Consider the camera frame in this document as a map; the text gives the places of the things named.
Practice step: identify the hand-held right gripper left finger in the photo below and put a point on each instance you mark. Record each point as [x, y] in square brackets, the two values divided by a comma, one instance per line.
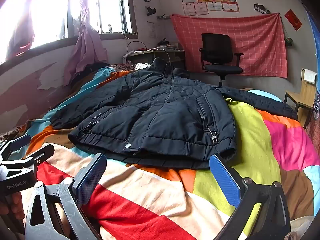
[91, 177]

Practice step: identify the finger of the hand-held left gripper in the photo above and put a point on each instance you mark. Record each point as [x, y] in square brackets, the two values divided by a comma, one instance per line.
[42, 151]
[20, 140]

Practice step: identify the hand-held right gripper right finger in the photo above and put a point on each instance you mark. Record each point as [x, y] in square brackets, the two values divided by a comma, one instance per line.
[223, 180]

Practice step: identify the navy padded jacket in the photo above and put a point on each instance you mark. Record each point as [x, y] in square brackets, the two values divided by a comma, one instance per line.
[162, 110]

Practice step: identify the person's left hand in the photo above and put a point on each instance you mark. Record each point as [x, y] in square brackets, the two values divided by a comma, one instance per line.
[13, 205]

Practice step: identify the colourful patchwork blanket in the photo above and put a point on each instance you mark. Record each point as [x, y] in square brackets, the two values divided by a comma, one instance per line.
[150, 200]

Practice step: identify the pink curtain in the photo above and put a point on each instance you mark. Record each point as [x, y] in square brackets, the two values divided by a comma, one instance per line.
[86, 45]
[21, 35]

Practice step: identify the wooden chair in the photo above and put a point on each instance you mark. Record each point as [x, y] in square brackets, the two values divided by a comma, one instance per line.
[306, 90]

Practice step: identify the black office chair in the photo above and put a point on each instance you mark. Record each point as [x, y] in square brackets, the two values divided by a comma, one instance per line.
[216, 47]

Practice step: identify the cluttered desk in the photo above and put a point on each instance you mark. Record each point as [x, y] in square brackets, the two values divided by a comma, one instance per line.
[160, 55]

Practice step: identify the barred window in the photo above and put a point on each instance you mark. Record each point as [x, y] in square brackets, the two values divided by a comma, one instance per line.
[110, 10]

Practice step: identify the pink checked wall cloth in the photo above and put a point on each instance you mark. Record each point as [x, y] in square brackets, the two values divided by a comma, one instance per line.
[260, 47]

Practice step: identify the white wall paper sheet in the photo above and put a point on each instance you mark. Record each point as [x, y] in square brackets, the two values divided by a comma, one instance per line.
[151, 30]

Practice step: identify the red paper wall decoration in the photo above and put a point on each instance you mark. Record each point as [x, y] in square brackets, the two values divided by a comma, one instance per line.
[293, 20]

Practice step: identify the black and white wall ornament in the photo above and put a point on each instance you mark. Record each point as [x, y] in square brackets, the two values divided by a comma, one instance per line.
[261, 8]

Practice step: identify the group of wall certificates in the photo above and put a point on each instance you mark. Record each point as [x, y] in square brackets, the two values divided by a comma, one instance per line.
[212, 1]

